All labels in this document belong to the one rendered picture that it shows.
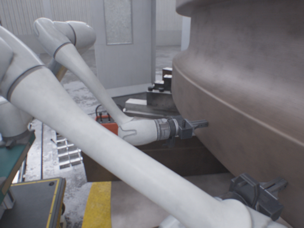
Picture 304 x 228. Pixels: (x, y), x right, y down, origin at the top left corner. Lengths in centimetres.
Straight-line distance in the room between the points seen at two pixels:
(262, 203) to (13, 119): 123
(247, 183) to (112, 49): 388
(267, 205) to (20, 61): 61
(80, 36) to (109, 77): 328
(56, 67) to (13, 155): 54
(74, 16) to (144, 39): 1040
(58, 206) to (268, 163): 127
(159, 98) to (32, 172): 163
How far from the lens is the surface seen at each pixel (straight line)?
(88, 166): 149
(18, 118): 132
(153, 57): 461
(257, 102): 78
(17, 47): 44
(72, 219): 182
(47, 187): 166
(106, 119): 136
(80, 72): 84
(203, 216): 29
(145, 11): 442
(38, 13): 1436
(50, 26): 93
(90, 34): 104
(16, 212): 159
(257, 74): 85
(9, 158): 126
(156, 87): 238
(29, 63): 42
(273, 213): 55
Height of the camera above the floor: 139
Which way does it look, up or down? 25 degrees down
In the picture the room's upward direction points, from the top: straight up
